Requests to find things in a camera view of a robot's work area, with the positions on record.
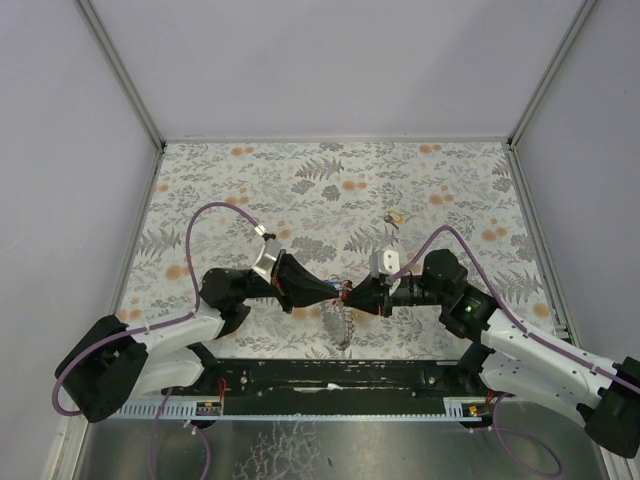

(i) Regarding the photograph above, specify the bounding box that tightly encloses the yellow key tag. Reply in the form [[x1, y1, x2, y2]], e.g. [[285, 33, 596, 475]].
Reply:
[[383, 211, 404, 229]]

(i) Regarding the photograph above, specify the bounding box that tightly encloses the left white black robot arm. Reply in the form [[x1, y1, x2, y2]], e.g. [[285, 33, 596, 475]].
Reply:
[[52, 251, 339, 423]]

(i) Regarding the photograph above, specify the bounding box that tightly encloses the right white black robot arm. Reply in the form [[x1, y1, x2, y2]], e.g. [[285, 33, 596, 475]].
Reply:
[[341, 249, 639, 458]]

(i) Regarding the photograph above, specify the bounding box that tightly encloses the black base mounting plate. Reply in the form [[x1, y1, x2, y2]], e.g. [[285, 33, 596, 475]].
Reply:
[[170, 344, 500, 427]]

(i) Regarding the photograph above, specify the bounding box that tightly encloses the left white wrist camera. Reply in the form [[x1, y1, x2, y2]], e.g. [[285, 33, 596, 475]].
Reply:
[[251, 224, 283, 283]]

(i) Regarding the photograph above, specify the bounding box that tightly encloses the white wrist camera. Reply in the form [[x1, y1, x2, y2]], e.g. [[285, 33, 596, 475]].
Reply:
[[251, 224, 283, 283], [369, 249, 400, 279]]

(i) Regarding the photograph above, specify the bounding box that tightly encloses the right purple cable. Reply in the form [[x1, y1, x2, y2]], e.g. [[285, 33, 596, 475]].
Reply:
[[392, 225, 640, 396]]

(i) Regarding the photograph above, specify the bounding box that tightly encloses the purple cable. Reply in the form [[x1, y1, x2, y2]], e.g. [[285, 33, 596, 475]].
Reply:
[[392, 225, 640, 396], [52, 202, 261, 417]]

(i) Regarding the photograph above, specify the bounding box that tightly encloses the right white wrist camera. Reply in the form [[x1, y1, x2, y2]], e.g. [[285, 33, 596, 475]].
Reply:
[[369, 249, 400, 279]]

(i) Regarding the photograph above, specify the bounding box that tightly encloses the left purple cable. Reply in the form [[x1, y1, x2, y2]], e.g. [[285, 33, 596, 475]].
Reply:
[[52, 202, 261, 417]]

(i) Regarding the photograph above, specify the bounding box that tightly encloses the left aluminium frame post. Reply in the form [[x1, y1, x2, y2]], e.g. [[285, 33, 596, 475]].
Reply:
[[73, 0, 166, 151]]

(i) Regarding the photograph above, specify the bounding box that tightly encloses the aluminium frame post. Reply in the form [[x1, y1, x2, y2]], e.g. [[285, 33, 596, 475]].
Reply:
[[73, 0, 166, 151], [507, 0, 600, 151]]

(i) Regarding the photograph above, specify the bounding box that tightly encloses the right aluminium frame post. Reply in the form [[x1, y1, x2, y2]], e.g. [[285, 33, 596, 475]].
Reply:
[[507, 0, 600, 151]]

